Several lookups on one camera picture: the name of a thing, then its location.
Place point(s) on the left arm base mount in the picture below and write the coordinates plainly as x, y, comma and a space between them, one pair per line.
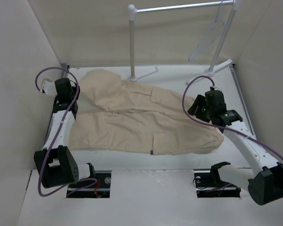
93, 189

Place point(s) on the light blue wire hanger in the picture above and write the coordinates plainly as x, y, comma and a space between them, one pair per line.
211, 35

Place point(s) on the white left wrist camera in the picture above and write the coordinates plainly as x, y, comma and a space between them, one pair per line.
48, 87

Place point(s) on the white clothes rack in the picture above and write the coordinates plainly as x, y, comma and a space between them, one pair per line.
168, 34

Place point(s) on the beige trousers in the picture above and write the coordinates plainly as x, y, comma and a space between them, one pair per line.
134, 117

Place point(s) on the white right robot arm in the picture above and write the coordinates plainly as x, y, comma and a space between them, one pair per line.
265, 182

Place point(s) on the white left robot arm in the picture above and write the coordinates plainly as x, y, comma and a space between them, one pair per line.
54, 162

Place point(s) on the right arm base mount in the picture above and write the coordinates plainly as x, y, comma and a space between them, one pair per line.
209, 185

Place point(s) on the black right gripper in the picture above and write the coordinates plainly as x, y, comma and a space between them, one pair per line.
200, 100

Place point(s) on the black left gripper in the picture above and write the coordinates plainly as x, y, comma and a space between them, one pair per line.
74, 88

